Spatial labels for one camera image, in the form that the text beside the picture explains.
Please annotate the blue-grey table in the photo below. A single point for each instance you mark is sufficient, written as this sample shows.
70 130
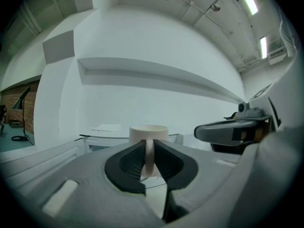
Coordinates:
14 145

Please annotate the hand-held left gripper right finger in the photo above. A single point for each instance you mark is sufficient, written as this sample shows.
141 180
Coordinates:
204 182

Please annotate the ceiling air vent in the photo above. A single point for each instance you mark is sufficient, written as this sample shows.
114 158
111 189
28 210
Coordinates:
276 56

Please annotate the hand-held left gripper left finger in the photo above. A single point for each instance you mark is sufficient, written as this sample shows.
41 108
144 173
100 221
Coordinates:
90 182

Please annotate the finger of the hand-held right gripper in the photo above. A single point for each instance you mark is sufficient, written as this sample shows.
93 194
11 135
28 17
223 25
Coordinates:
218 132

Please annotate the black case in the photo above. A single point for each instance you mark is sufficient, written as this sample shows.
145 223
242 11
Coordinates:
15 124

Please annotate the white mug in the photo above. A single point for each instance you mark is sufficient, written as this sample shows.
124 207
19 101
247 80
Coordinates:
147 133

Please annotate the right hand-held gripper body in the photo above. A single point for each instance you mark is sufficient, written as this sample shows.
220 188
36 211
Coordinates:
282 108

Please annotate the black desk lamp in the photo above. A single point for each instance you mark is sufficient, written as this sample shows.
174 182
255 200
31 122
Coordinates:
23 117

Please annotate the ceiling light panel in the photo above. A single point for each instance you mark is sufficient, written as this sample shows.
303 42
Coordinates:
263 47
251 4

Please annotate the ceiling sensor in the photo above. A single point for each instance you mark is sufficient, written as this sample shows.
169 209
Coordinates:
216 7

